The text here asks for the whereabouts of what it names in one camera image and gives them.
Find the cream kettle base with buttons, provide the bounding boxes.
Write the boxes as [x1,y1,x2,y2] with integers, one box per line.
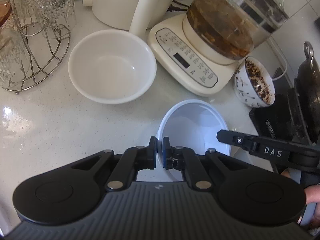
[148,14,239,97]

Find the black wok on stove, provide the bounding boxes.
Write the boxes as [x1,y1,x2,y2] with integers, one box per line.
[298,41,319,140]

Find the wire rack with glassware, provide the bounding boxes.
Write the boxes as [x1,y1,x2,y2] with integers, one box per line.
[1,0,76,94]

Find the white rice cooker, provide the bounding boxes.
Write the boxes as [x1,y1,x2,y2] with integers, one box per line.
[82,0,173,30]

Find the white ceramic bowl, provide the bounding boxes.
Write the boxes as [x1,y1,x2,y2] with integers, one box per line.
[68,29,157,105]

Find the translucent plastic bowl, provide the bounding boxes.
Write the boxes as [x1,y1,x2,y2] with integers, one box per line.
[135,99,232,183]

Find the black gas stove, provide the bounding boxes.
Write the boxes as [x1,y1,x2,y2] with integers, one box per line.
[249,78,319,145]

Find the patterned bowl with tea leaves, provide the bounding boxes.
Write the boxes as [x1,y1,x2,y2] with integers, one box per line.
[233,56,276,108]

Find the glass tea kettle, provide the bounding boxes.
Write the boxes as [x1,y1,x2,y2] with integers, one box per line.
[185,0,289,61]

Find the person's left hand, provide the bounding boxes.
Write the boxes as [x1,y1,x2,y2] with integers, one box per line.
[304,185,320,229]

